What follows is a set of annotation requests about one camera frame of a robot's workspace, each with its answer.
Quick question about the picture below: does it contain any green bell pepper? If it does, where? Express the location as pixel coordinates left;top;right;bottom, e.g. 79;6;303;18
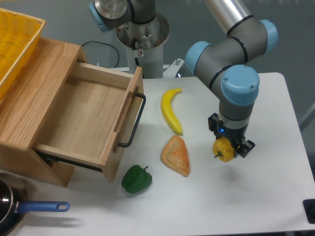
121;165;153;194

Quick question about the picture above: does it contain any black cable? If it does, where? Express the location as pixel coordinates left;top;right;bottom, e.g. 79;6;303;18
81;40;120;68

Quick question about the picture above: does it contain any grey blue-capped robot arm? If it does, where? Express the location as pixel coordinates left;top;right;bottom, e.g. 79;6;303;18
89;0;278;161

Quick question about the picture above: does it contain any yellow banana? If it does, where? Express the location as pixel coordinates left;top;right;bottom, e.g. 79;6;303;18
160;88;183;136

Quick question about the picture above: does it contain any yellow plastic basket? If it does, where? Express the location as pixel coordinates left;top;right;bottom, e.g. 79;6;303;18
0;8;46;98

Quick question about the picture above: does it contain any black corner device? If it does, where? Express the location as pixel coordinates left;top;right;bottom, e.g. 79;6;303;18
303;199;315;224

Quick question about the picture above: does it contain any black pan blue handle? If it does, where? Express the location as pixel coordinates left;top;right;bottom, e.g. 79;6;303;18
0;173;70;236

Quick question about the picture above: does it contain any wooden drawer cabinet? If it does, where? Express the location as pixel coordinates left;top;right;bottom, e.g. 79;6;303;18
0;38;87;187

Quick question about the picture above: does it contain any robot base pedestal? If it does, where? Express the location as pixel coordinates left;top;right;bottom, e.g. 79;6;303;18
116;13;170;79

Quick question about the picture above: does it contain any white table bracket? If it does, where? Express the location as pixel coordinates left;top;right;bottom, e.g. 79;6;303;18
163;58;185;79

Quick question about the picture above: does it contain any open wooden top drawer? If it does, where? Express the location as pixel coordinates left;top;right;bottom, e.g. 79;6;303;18
32;62;145;182

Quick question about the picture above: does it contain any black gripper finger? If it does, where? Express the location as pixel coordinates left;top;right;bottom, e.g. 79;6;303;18
208;113;219;135
235;139;255;158

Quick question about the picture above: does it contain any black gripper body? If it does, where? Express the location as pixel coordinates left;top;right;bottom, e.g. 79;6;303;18
215;118;249;146

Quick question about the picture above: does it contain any yellow bell pepper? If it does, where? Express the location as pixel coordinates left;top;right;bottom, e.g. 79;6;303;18
212;137;235;162

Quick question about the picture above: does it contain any orange triangular bread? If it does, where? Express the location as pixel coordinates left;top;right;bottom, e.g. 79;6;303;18
160;135;190;177

